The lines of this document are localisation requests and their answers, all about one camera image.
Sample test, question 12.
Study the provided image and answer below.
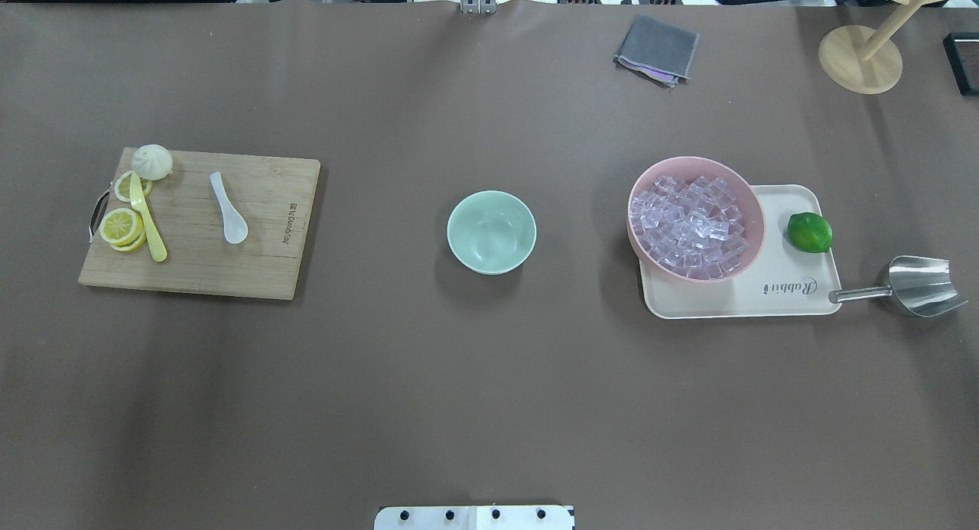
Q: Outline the grey folded cloth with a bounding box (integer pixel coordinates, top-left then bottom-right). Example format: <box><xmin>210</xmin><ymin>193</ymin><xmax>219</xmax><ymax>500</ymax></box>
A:
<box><xmin>614</xmin><ymin>15</ymin><xmax>700</xmax><ymax>87</ymax></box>

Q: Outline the pile of clear ice cubes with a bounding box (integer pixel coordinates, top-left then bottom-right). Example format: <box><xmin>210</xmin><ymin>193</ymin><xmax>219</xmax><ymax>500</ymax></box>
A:
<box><xmin>627</xmin><ymin>175</ymin><xmax>750</xmax><ymax>281</ymax></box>

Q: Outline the yellow plastic knife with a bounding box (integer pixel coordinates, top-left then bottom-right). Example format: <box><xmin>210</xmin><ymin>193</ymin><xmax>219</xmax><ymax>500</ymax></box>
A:
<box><xmin>129</xmin><ymin>171</ymin><xmax>168</xmax><ymax>264</ymax></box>

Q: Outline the lemon slice stack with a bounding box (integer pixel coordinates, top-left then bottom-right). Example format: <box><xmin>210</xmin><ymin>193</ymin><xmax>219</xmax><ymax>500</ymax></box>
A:
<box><xmin>98</xmin><ymin>208</ymin><xmax>147</xmax><ymax>252</ymax></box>

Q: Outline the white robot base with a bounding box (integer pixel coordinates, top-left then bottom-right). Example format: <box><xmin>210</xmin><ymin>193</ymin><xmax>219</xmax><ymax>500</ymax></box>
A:
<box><xmin>373</xmin><ymin>505</ymin><xmax>576</xmax><ymax>529</ymax></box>

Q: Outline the black tray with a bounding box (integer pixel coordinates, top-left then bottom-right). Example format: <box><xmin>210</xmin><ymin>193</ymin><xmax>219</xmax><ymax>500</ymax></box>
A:
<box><xmin>942</xmin><ymin>32</ymin><xmax>978</xmax><ymax>96</ymax></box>

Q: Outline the wooden cup stand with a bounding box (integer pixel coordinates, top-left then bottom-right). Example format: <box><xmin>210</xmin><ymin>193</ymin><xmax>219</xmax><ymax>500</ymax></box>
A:
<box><xmin>818</xmin><ymin>0</ymin><xmax>948</xmax><ymax>95</ymax></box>

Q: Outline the pink bowl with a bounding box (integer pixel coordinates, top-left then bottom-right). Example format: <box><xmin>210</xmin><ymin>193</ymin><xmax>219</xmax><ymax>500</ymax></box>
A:
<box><xmin>626</xmin><ymin>156</ymin><xmax>766</xmax><ymax>284</ymax></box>

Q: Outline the lemon slice near bun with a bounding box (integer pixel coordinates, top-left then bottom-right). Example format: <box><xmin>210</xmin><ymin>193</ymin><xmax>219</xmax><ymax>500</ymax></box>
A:
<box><xmin>113</xmin><ymin>171</ymin><xmax>154</xmax><ymax>203</ymax></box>

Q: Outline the cream plastic tray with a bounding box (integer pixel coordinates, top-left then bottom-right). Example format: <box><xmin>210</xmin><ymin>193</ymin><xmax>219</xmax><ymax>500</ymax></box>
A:
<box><xmin>639</xmin><ymin>184</ymin><xmax>841</xmax><ymax>320</ymax></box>

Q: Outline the green lime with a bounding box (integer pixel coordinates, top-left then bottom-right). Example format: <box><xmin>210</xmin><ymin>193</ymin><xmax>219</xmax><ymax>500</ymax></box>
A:
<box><xmin>786</xmin><ymin>212</ymin><xmax>834</xmax><ymax>254</ymax></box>

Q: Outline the wooden cutting board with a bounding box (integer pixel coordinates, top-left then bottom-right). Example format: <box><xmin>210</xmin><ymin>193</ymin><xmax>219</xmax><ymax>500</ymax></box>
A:
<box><xmin>78</xmin><ymin>150</ymin><xmax>322</xmax><ymax>301</ymax></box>

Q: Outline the steel ice scoop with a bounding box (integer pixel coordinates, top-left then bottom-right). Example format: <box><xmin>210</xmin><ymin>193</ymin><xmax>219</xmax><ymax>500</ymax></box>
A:
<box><xmin>828</xmin><ymin>255</ymin><xmax>968</xmax><ymax>317</ymax></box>

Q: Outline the mint green bowl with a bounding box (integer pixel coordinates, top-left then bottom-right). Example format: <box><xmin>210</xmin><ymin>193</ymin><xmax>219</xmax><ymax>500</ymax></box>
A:
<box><xmin>445</xmin><ymin>190</ymin><xmax>538</xmax><ymax>275</ymax></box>

